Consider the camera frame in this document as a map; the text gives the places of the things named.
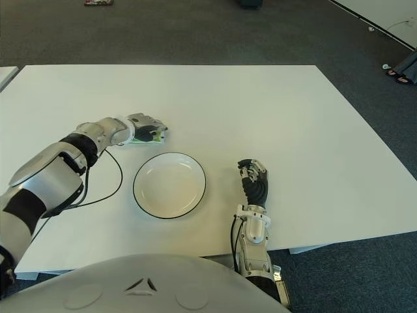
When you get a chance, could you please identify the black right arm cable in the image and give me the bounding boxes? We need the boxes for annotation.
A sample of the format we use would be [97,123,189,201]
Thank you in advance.
[230,216,244,272]

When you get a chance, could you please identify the grey trouser leg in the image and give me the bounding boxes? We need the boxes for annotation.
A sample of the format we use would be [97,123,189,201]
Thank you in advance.
[392,50,417,82]

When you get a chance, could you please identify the green toothpaste tube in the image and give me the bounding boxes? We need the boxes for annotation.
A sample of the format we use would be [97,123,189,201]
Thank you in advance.
[128,129,167,145]

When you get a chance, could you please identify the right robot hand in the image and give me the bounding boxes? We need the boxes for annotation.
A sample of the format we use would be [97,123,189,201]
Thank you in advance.
[237,158,271,207]

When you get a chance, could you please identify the neighbouring white table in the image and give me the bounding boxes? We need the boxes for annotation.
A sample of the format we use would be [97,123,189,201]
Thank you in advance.
[0,66,19,93]

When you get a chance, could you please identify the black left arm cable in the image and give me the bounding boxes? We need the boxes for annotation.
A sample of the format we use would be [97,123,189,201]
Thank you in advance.
[31,148,124,242]

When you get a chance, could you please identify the grey robot torso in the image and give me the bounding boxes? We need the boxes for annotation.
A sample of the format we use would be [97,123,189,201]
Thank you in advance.
[0,254,293,313]

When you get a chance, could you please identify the white desk with black edge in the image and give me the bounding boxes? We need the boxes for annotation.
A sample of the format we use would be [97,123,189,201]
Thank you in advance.
[328,0,417,50]

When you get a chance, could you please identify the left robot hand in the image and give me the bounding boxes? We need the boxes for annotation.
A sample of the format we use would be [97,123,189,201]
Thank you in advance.
[125,113,169,143]

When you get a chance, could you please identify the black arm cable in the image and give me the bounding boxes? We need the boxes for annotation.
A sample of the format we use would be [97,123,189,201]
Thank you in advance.
[31,148,124,242]
[230,216,244,272]

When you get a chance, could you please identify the white plate with black rim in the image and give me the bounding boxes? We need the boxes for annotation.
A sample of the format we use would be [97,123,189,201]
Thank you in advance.
[132,151,207,219]

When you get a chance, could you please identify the thin white cable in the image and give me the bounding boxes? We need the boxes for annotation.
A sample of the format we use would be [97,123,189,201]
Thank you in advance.
[386,20,410,32]

